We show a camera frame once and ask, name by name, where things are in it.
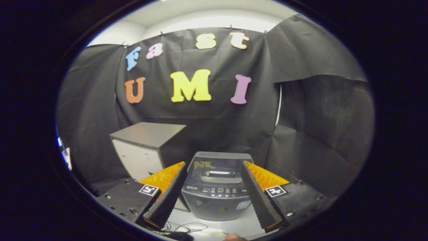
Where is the grey cabinet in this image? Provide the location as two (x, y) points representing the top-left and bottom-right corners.
(110, 122), (191, 212)

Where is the row of small cloth clips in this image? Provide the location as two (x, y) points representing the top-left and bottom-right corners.
(122, 13), (298, 47)

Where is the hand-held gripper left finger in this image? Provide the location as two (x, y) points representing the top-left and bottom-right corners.
(97, 161), (188, 230)

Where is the white and blue panel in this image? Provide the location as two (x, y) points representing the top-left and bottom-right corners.
(56, 136), (73, 171)

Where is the black backdrop cloth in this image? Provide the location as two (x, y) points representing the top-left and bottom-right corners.
(56, 13), (375, 198)

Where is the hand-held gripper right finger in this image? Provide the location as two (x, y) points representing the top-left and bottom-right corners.
(240, 161), (330, 233)

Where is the tangle of thin cables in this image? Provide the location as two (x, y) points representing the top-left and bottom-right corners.
(147, 221), (209, 235)

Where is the grey washing machine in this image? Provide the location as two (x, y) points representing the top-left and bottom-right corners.
(181, 151), (264, 221)

